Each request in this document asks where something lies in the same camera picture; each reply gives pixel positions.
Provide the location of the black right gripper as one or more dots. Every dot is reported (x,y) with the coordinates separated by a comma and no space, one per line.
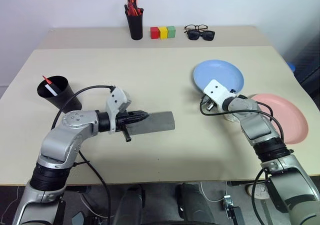
(208,105)

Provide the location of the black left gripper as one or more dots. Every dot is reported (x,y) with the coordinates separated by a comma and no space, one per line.
(122,121)

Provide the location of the grey glasses case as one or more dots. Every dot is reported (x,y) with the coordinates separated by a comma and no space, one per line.
(160,122)

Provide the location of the light blue plate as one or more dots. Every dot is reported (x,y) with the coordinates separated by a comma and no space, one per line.
(217,71)

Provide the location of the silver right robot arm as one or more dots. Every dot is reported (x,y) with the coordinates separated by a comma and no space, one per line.
(255,125)

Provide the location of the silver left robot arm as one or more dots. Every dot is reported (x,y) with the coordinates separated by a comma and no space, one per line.
(75,120)

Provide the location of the wide black cup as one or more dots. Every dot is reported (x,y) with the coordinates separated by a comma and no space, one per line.
(67,95)

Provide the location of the clear lens black glasses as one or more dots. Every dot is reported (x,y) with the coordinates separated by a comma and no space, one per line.
(197,26)

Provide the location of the black carbon pattern case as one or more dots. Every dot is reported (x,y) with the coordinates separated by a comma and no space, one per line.
(310,67)

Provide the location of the black sunglasses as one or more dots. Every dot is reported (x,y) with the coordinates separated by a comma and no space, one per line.
(200,35)

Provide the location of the green cube block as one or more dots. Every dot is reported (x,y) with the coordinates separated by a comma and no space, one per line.
(171,32)

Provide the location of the pink plate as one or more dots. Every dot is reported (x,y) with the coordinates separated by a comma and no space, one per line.
(290,120)

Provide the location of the red cube block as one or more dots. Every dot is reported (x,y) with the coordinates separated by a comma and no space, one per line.
(154,33)

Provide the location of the yellow cube block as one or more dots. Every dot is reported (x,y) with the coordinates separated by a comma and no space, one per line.
(163,33)

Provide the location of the tall black pen holder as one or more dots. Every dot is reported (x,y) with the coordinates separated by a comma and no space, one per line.
(135,27)

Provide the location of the red and white marker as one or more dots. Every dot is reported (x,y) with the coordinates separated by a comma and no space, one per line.
(51,87)

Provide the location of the white shoe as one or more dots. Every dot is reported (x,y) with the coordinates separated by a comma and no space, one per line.
(257,191)

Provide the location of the red and black marker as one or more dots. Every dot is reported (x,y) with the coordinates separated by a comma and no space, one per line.
(132,11)

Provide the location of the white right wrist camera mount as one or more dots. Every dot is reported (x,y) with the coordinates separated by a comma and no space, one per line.
(216,90)

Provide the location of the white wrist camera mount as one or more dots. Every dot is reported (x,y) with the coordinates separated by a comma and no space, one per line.
(216,90)
(116,100)

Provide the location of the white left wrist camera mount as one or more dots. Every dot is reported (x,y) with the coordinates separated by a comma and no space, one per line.
(116,100)

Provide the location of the metal clamp bracket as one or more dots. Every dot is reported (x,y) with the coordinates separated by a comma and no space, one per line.
(228,202)

